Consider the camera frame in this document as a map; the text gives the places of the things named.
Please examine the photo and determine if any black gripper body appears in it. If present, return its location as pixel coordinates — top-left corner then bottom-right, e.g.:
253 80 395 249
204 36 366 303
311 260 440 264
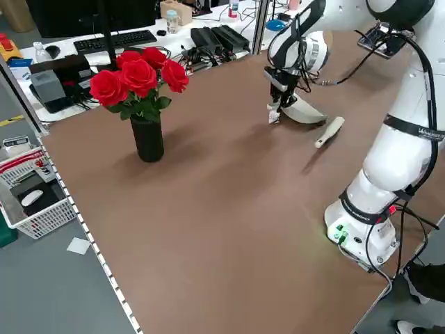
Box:
263 67 300 92
384 29 414 56

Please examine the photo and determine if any metal tray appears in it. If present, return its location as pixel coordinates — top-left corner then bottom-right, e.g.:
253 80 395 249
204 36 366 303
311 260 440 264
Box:
357 26 413 60

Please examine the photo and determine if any pale hand brush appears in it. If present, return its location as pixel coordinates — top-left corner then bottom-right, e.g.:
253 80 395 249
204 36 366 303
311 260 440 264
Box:
314 116 345 150

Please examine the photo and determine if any black power brick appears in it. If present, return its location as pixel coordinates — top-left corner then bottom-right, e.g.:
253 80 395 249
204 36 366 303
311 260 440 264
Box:
190 26 223 53
211 25 250 51

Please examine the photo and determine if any white desk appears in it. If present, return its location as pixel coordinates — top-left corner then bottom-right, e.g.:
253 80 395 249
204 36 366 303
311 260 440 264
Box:
19 0 352 123

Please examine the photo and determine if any small cardboard box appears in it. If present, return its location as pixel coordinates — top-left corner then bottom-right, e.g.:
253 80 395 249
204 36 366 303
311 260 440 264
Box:
159 0 193 26

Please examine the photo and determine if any black cylindrical vase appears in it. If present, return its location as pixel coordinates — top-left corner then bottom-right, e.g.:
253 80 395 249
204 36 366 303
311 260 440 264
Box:
130 116 164 164

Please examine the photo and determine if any red rose bouquet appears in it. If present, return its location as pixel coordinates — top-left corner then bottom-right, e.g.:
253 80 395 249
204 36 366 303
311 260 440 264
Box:
89 47 191 122

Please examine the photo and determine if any black keyboard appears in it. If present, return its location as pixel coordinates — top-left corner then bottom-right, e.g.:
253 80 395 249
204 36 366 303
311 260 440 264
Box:
73 30 158 56

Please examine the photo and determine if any black monitor stand pole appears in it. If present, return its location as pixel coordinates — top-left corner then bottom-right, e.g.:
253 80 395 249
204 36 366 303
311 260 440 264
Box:
97 0 118 69

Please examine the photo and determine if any black box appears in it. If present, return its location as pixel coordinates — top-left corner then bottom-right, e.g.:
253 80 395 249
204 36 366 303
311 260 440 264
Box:
29 54 93 114

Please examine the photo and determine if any black monitor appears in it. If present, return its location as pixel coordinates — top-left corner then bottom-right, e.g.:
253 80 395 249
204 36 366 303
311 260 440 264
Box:
26 0 157 38

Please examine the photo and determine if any grey box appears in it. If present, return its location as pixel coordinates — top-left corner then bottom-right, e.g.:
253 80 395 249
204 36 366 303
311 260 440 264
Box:
30 69 65 102

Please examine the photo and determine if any person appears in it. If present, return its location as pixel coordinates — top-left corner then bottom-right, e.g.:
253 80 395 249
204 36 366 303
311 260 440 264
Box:
394 260 445 334

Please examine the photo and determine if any clear plastic bottle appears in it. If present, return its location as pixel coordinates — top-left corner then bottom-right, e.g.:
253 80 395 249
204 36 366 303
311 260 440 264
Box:
33 40 48 63

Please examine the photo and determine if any black mouse pad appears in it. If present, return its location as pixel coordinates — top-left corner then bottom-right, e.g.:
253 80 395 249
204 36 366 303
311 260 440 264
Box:
10 173 67 216

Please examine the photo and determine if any white paper sheet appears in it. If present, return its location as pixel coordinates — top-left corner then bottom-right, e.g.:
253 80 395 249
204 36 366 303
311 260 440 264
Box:
66 237 92 256

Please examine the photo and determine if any blue and white box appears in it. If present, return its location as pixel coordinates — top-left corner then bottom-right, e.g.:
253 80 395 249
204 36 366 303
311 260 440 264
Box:
8 58 34 83

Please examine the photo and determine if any white plastic basket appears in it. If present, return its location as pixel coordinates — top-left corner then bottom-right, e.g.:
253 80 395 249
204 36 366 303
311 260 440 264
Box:
0 145 78 240

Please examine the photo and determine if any white computer mouse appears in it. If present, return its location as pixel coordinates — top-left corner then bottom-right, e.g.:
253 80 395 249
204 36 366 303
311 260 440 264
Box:
21 190 45 206

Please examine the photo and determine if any white scale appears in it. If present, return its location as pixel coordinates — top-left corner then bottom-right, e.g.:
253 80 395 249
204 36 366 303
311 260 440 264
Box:
2 135 31 151

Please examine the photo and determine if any brown cardboard roll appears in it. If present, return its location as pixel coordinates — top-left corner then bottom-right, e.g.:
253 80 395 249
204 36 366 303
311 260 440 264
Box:
0 0 35 34

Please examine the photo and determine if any red yellow emergency stop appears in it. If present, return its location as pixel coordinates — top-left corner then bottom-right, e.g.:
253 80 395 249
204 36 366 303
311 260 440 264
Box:
0 33 22 63

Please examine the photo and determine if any green box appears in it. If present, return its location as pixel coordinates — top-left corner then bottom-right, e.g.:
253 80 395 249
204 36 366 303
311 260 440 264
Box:
0 218 18 248

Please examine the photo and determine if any aluminium post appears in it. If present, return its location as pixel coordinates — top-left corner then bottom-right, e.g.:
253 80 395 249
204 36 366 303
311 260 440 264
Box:
252 0 270 56

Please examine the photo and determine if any tangled black cable bundle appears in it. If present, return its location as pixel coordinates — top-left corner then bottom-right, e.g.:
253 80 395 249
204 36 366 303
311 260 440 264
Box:
170 44 246 76

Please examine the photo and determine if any aluminium frame bar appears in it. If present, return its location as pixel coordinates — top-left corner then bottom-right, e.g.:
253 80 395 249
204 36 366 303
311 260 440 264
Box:
0 55 51 137

